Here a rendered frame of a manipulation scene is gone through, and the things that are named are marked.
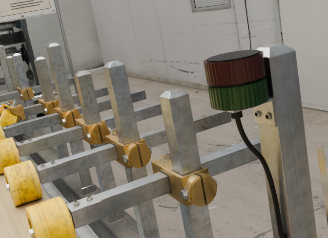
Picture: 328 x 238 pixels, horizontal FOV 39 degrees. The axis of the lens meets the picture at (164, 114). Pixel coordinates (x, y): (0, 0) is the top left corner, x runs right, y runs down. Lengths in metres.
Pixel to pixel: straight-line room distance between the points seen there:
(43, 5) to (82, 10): 6.72
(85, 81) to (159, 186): 0.48
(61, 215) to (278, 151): 0.35
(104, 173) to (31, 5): 1.87
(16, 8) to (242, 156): 2.27
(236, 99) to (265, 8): 4.36
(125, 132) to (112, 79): 0.11
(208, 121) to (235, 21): 4.19
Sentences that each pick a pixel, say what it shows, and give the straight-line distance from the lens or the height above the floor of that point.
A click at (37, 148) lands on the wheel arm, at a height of 0.94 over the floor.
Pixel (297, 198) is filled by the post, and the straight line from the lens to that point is 0.54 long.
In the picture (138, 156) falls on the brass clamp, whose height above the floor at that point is 0.95.
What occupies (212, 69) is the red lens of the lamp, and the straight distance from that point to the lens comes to 0.46.
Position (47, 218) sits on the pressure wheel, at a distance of 0.71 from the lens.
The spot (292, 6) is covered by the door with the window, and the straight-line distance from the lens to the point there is 4.51.
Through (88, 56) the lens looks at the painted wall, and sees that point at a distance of 9.70.
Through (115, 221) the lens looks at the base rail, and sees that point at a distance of 1.27.
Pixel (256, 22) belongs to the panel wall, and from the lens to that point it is 4.96.
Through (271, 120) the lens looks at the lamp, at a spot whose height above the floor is 1.10.
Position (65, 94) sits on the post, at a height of 1.02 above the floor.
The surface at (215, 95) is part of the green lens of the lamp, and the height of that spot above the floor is 1.14.
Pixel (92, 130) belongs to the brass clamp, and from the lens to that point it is 1.17.
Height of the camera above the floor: 1.24
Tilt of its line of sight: 14 degrees down
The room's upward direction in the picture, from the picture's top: 11 degrees counter-clockwise
